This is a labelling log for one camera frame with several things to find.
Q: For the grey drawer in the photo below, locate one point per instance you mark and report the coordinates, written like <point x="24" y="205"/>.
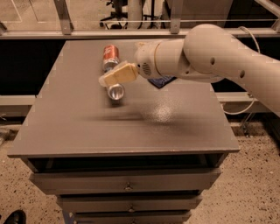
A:
<point x="143" y="217"/>
<point x="137" y="181"/>
<point x="131" y="204"/>

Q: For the dark blue snack packet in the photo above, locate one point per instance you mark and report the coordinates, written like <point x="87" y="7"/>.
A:
<point x="161" y="82"/>

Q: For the black chair base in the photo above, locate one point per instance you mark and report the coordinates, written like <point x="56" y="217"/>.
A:
<point x="135" y="14"/>

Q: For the yellow foam padded gripper finger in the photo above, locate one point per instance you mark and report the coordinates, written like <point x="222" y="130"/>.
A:
<point x="122" y="73"/>

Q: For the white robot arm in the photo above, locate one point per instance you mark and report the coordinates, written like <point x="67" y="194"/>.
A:
<point x="208" y="53"/>

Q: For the middle grey drawer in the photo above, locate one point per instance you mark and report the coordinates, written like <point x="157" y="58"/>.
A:
<point x="131" y="204"/>

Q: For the bottom grey drawer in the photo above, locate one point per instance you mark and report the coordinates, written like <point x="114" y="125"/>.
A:
<point x="143" y="217"/>

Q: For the redbull can blue silver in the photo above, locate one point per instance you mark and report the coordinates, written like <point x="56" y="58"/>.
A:
<point x="116" y="92"/>

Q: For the top grey drawer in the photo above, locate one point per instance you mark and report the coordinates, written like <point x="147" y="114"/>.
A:
<point x="137" y="181"/>

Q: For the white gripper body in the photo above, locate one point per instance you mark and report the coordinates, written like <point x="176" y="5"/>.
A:
<point x="144" y="60"/>

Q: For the orange soda can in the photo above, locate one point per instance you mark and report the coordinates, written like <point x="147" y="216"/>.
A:
<point x="110" y="57"/>

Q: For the grey metal railing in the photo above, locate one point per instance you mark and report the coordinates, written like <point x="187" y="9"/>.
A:
<point x="79" y="19"/>

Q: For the black shoe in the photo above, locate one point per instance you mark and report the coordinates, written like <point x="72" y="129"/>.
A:
<point x="16" y="217"/>

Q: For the grey drawer cabinet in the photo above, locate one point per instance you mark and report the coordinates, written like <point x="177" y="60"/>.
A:
<point x="74" y="127"/>

